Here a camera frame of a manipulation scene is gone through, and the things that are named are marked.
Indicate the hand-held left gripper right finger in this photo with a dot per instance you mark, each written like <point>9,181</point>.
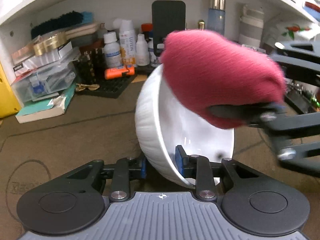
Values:
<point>179,160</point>

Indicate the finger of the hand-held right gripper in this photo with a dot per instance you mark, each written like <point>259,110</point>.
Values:
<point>300,60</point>
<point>295,127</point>

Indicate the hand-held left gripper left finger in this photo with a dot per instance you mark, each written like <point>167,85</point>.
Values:
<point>143,168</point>

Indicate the white ribbed bowl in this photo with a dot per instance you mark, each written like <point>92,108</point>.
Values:
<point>155,120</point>

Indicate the red cleaning cloth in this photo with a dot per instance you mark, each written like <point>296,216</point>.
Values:
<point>212,75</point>

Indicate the dark tray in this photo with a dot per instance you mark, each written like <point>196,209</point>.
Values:
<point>300,97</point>

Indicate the floral printed package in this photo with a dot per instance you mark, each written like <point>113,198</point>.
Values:
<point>292,30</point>

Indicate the red and blue round stack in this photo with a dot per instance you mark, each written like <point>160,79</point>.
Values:
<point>312,8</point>

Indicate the white insulated tumbler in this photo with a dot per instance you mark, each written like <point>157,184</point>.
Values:
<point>251,27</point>

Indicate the black ribbed mat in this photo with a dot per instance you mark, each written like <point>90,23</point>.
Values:
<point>112,87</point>

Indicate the tall blue bottle silver cap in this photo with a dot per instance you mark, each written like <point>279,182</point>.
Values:
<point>217,17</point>

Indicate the orange packet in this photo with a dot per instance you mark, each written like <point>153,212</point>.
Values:
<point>117,73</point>

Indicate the gold hair clip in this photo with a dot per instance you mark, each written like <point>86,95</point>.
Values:
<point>87,87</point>

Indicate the small gold-capped perfume bottle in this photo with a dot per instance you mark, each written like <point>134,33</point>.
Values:
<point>202,25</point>

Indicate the black phone stand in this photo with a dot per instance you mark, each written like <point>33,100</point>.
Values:
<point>157,52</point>

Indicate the white jar with blue print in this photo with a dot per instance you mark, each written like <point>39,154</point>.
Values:
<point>151,53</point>

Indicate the small plain white bottle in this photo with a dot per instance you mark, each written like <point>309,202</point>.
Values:
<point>142,51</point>

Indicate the black gold-studded box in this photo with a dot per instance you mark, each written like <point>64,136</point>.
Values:
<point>88,65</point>

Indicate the teal book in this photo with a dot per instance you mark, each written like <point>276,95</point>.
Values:
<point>40,111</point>

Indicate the white bottle with blue label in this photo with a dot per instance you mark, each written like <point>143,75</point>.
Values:
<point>112,52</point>

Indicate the clear plastic storage box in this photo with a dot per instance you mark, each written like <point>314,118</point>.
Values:
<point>45,82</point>

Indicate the red-capped bottle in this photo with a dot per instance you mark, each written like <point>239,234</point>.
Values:
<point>146,28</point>

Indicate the black smartphone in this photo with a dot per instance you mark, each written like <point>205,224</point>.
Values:
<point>168,20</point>

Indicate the white striped box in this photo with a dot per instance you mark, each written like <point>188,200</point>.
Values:
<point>50,58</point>

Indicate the white round-capped bottle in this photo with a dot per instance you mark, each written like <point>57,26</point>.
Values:
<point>117,23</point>

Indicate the beige wooden brush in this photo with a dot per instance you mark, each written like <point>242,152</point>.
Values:
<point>82,30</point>

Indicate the yellow plastic object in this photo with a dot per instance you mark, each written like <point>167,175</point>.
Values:
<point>7,97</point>

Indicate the round gold tin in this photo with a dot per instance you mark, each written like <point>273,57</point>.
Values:
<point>48,43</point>

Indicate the rose gold box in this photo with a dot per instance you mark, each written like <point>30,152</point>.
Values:
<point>22,53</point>

